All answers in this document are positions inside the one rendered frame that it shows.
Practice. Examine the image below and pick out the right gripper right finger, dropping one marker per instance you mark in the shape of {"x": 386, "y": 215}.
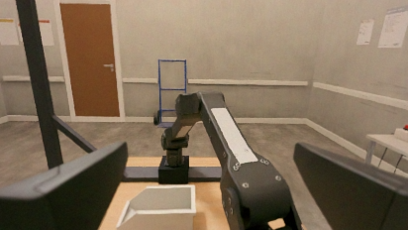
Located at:
{"x": 350, "y": 194}

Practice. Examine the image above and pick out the white open box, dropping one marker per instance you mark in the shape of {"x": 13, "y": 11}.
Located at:
{"x": 167, "y": 207}

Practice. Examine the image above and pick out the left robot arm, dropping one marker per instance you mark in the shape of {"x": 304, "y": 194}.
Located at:
{"x": 252, "y": 189}

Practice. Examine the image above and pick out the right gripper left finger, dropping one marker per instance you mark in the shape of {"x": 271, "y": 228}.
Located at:
{"x": 74, "y": 196}

